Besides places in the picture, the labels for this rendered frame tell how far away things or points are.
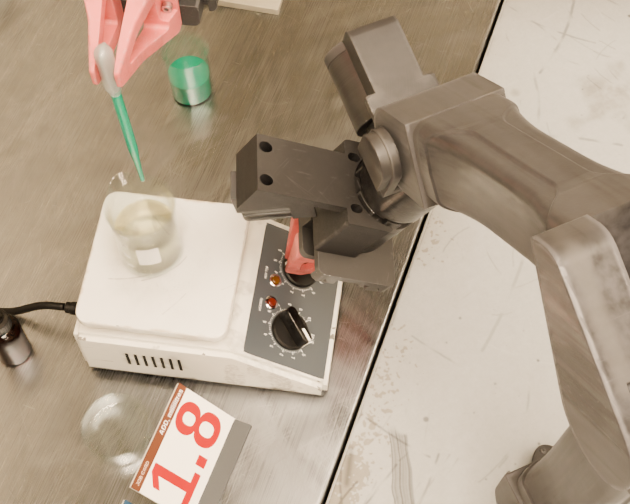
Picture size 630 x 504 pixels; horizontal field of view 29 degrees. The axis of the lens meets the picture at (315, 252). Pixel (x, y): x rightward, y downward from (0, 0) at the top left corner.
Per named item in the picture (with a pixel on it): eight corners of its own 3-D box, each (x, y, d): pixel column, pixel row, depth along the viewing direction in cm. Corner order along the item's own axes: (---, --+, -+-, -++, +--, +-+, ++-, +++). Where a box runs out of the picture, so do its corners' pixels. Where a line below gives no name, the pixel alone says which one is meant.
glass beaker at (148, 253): (200, 259, 95) (189, 206, 88) (142, 296, 93) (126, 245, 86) (158, 207, 97) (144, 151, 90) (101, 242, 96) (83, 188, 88)
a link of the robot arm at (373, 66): (296, 81, 86) (312, 9, 75) (404, 41, 88) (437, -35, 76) (360, 227, 84) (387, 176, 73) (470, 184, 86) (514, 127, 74)
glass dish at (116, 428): (71, 436, 97) (65, 426, 95) (121, 389, 98) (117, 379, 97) (117, 481, 95) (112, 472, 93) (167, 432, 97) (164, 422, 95)
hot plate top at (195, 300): (252, 210, 97) (252, 205, 97) (226, 345, 92) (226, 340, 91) (108, 194, 98) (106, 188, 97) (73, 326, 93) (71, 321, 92)
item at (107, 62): (112, 98, 76) (98, 57, 72) (116, 81, 76) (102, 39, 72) (122, 99, 76) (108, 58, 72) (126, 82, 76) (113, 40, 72)
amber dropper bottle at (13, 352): (26, 369, 99) (6, 333, 93) (-9, 364, 100) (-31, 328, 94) (35, 336, 101) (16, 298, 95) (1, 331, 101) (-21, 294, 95)
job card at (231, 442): (252, 426, 97) (249, 407, 93) (208, 529, 93) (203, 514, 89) (182, 401, 98) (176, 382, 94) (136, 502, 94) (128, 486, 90)
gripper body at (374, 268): (306, 282, 87) (358, 244, 81) (302, 158, 91) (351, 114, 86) (382, 295, 90) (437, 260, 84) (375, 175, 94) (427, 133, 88)
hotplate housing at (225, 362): (346, 262, 104) (347, 214, 97) (326, 402, 98) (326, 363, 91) (96, 233, 106) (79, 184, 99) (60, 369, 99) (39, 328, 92)
